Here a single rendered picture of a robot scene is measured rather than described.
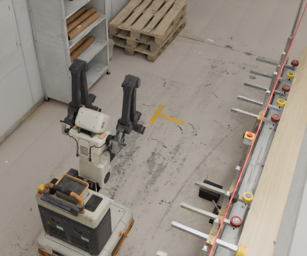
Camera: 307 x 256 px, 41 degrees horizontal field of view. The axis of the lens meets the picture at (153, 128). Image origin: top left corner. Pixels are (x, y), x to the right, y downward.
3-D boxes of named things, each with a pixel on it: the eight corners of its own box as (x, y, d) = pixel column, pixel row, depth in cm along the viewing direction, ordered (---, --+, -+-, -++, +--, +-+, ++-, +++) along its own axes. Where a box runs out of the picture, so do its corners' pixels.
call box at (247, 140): (242, 144, 312) (244, 136, 306) (244, 138, 316) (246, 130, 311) (250, 147, 310) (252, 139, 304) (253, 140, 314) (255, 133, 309)
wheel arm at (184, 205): (180, 208, 305) (180, 204, 302) (181, 204, 307) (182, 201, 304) (236, 229, 293) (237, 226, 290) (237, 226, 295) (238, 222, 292)
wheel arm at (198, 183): (194, 186, 322) (194, 182, 319) (195, 183, 324) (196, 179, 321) (247, 205, 310) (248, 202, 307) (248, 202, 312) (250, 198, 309)
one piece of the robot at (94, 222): (98, 266, 338) (92, 206, 281) (44, 241, 354) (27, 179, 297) (117, 234, 361) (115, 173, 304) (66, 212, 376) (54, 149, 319)
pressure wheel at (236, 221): (227, 231, 295) (229, 222, 287) (230, 222, 300) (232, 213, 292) (237, 235, 293) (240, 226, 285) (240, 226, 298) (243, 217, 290)
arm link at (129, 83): (119, 79, 282) (132, 83, 280) (128, 72, 293) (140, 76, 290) (115, 132, 307) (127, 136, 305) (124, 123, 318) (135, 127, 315)
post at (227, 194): (214, 232, 313) (225, 193, 280) (216, 228, 315) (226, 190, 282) (219, 234, 312) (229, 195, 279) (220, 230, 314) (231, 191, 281)
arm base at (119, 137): (108, 139, 301) (122, 144, 297) (112, 129, 302) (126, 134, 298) (111, 141, 309) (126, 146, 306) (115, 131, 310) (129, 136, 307)
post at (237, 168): (225, 207, 329) (235, 167, 296) (226, 203, 331) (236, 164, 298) (229, 209, 328) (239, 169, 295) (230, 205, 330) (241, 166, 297)
